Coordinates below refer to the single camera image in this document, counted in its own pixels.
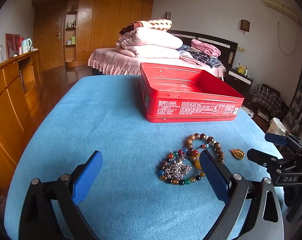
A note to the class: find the white bathroom scale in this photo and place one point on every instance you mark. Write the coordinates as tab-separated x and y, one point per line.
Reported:
248	111

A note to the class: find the small oval pendant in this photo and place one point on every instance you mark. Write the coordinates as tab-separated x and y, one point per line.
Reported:
238	154

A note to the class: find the dark nightstand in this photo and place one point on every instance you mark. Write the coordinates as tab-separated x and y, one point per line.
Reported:
238	85

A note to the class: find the wooden corner shelf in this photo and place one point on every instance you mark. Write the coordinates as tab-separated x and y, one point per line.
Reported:
71	45

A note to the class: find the plaid bag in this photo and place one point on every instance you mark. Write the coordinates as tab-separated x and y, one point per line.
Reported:
268	100

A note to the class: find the yellow wall socket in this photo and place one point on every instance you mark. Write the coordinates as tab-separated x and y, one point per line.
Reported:
241	49

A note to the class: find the bed with pink bedspread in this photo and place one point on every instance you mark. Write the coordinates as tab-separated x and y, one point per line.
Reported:
110	62

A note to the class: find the folded pink quilt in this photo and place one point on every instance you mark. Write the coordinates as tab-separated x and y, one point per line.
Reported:
151	42

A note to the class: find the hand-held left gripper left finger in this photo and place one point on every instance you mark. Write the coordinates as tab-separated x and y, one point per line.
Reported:
87	177

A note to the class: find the pale electric kettle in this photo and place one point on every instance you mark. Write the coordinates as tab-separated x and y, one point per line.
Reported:
27	45

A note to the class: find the wooden door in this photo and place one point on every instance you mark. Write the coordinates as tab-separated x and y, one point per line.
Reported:
49	40

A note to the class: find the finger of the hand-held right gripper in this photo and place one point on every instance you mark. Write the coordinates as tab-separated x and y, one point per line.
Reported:
261	156
276	138

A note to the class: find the wooden dresser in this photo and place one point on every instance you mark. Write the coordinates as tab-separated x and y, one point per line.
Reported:
8	105

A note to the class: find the white bucket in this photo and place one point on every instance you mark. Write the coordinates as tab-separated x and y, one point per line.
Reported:
277	127

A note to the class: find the spotted folded blanket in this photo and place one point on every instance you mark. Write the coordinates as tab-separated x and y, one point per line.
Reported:
156	24

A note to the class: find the folded plaid clothing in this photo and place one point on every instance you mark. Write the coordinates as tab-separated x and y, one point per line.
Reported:
211	61

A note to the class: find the brown wall calendar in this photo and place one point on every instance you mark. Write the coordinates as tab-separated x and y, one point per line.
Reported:
245	25

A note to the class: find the red thermos bottle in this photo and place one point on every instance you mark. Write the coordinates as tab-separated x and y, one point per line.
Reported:
21	42

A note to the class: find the yellow plush toy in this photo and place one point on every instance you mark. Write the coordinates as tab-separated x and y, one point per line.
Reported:
241	68

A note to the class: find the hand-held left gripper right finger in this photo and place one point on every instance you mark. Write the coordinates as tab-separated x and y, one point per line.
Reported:
214	177

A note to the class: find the grey floral curtain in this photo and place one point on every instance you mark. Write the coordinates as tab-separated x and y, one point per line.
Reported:
301	92

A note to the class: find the wooden wardrobe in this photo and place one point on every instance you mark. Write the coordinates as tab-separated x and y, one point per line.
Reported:
110	20

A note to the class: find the wall air conditioner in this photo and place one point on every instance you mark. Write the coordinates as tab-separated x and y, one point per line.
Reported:
281	7

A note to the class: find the red picture frame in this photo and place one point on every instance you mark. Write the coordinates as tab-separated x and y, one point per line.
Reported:
10	45

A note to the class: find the small wall box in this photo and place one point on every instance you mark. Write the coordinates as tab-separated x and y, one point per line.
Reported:
168	15

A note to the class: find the red tin box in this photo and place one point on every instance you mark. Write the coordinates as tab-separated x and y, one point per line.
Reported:
191	107

